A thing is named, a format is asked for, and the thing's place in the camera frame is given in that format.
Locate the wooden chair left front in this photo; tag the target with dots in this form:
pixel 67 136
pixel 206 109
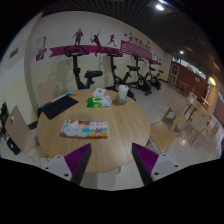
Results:
pixel 24 138

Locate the brown round coaster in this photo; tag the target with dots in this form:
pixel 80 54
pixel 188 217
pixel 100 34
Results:
pixel 118 102

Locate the wooden table far right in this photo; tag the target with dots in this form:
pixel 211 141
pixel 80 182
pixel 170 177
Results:
pixel 194 105

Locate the green wet wipes pack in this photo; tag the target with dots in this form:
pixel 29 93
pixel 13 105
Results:
pixel 98 102

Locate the white tissue box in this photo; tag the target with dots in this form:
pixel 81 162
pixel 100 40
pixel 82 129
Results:
pixel 99 92

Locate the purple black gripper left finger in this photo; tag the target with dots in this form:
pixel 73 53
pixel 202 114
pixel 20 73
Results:
pixel 72 166

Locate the white plastic cup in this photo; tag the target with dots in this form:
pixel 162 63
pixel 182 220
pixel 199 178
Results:
pixel 122 92

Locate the colourful folded towel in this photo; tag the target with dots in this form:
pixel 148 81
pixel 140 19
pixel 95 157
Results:
pixel 84 128

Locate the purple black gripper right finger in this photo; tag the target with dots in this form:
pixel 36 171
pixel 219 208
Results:
pixel 153 166

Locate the black laptop sleeve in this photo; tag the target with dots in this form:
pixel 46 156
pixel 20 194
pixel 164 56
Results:
pixel 59 106

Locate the round wooden table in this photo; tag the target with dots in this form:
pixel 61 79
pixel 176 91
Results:
pixel 110 131

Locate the black exercise bike far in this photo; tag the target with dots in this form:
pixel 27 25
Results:
pixel 154 78

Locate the blue orange pen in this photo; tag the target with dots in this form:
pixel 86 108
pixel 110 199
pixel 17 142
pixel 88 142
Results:
pixel 72 93

